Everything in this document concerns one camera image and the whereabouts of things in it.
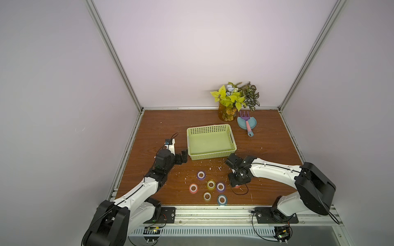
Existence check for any purple tape roll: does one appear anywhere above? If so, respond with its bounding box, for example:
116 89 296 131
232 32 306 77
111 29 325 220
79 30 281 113
216 182 226 193
197 171 206 180

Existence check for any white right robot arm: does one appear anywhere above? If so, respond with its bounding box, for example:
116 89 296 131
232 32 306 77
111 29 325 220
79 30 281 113
225 154 336 223

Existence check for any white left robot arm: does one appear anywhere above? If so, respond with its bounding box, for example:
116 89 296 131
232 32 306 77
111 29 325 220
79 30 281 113
81 149 188 246

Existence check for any green perforated storage basket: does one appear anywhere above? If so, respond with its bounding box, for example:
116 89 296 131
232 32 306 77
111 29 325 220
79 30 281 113
187 124 237 161

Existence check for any yellow tape roll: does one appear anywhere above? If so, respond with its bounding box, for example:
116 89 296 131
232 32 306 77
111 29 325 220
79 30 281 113
207 180 216 190

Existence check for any blue tape roll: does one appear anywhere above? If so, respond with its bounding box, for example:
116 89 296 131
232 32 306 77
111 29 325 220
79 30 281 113
217 194 228 206

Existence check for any clear tape roll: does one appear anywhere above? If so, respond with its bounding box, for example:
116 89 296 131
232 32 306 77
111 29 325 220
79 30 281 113
203 192 212 202

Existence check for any purple pink toy rake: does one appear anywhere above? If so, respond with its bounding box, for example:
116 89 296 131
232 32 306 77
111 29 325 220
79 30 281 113
240 110 254 137

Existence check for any amber vase with flowers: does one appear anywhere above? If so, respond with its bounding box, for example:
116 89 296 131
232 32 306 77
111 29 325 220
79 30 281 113
210 82 260 122

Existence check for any left controller board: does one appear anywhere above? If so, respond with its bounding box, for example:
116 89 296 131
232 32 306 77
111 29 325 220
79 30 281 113
143 226 162 246

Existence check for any controller board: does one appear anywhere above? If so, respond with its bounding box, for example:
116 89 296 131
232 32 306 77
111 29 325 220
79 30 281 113
274 225 292 243
143 226 162 246

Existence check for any right controller board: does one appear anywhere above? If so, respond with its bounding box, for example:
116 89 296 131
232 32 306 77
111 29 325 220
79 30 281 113
274 225 292 243

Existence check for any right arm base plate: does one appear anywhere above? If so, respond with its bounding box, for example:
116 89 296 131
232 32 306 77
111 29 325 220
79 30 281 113
254 207 299 224

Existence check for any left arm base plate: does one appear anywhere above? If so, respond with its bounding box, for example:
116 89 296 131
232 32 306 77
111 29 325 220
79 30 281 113
144 207 176 224

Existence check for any aluminium front rail frame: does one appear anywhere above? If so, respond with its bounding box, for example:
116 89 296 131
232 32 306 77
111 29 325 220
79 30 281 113
106 187 355 246

